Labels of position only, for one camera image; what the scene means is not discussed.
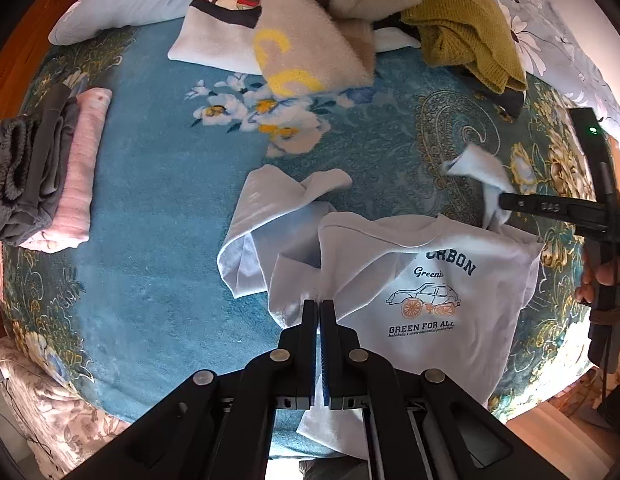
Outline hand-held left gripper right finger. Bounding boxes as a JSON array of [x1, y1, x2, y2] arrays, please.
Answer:
[[320, 299, 571, 480]]

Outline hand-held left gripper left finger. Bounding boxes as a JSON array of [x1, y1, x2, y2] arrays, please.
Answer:
[[65, 299, 321, 480]]

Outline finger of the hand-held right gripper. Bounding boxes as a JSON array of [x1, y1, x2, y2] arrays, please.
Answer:
[[497, 191, 593, 228]]

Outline white printed t-shirt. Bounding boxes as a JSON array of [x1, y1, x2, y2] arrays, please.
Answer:
[[216, 144, 546, 461]]

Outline person's right hand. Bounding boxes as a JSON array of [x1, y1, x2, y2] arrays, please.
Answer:
[[576, 251, 620, 307]]

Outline dark grey garment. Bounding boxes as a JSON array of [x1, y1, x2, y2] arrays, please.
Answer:
[[467, 67, 529, 121]]

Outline grey floral duvet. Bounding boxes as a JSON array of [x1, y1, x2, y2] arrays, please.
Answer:
[[440, 0, 620, 137]]

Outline olive green knit sweater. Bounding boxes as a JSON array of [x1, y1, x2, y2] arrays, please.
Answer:
[[400, 0, 529, 95]]

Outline blue floral blanket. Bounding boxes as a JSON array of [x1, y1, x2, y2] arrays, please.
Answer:
[[0, 19, 616, 431]]

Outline white cloth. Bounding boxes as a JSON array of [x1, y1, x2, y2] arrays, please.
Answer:
[[374, 26, 422, 54]]

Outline floral bed sheet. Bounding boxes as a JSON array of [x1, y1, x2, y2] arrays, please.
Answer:
[[0, 335, 132, 467]]

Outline folded pink garment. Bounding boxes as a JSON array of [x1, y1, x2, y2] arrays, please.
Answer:
[[17, 87, 114, 254]]

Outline beige fleece garment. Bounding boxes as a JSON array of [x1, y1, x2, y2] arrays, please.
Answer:
[[252, 0, 441, 102]]

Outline folded grey pants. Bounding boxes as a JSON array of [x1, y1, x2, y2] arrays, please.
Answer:
[[0, 82, 84, 247]]

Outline white car print sweatshirt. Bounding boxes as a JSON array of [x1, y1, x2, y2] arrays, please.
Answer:
[[168, 0, 272, 75]]

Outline light blue pillow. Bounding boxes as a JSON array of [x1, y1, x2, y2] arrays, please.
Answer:
[[48, 0, 197, 46]]

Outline wooden headboard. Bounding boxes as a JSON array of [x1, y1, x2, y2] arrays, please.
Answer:
[[0, 0, 91, 128]]

